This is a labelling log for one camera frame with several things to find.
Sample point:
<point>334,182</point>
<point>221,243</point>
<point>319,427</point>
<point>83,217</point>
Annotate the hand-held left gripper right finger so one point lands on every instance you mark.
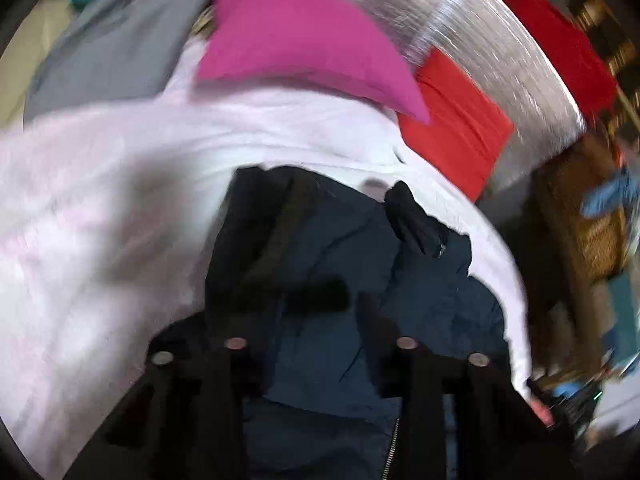
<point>407,365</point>

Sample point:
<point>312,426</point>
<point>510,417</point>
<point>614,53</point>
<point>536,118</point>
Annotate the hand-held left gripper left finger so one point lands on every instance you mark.
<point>234,365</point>

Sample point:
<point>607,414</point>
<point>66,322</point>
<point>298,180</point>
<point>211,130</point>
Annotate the navy blue jacket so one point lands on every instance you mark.
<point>330,240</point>

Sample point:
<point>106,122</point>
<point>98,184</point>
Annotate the teal box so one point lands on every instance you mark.
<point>625,320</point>

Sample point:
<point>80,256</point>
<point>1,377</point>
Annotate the wicker basket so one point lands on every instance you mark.
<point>595,240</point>

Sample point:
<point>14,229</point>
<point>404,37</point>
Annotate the white pink blanket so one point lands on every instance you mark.
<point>100,200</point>

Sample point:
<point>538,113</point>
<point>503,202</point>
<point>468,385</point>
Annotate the blue cloth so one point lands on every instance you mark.
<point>607,195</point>

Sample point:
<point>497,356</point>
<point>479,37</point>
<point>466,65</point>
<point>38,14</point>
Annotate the red cloth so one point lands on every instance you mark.
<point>455,125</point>
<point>555,25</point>

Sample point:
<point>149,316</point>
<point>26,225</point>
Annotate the magenta cloth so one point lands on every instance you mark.
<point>300,40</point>

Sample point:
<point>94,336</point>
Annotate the grey garment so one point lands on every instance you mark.
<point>115,55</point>

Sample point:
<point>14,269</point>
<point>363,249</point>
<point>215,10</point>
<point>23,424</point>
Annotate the beige sofa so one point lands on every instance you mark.
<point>30,65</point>

